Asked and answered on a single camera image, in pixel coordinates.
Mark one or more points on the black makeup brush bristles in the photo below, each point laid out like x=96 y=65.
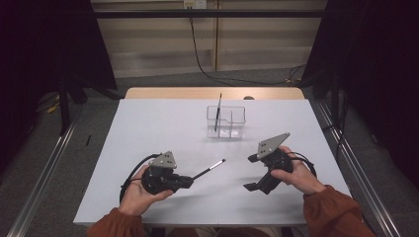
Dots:
x=218 y=112

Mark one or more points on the aluminium frame rail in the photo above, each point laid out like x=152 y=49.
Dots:
x=42 y=184
x=362 y=184

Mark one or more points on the small black stick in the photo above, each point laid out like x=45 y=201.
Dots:
x=88 y=140

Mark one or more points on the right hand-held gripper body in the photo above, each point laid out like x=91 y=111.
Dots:
x=273 y=158

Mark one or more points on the black metal stand post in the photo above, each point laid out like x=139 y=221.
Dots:
x=64 y=105

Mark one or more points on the person's left hand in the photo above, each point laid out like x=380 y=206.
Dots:
x=135 y=197

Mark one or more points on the person's right hand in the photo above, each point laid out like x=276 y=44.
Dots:
x=303 y=177

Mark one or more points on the thin black makeup brush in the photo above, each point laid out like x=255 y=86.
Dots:
x=210 y=167

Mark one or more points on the clear plastic divided organizer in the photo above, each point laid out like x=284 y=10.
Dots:
x=235 y=122

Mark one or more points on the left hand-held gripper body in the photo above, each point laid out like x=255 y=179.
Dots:
x=159 y=177

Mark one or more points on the white wall socket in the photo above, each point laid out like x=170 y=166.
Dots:
x=197 y=3

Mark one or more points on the white table cover sheet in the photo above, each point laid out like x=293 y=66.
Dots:
x=164 y=131

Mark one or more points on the black curtain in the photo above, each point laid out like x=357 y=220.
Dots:
x=372 y=65
x=49 y=39

